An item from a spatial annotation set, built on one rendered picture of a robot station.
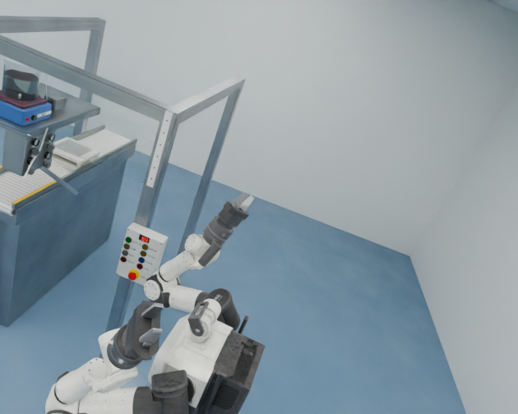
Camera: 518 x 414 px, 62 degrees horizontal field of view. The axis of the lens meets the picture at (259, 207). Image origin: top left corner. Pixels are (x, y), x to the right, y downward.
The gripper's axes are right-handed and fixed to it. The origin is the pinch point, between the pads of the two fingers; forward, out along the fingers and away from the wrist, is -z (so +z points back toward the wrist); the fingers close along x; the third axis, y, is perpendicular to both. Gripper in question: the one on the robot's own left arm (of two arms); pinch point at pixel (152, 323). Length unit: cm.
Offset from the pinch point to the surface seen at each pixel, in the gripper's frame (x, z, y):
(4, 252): 99, 163, -32
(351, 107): 337, 121, 255
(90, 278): 124, 224, 28
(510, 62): 330, -7, 360
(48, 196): 120, 131, -19
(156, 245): 66, 71, 24
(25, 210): 104, 126, -28
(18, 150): 110, 89, -38
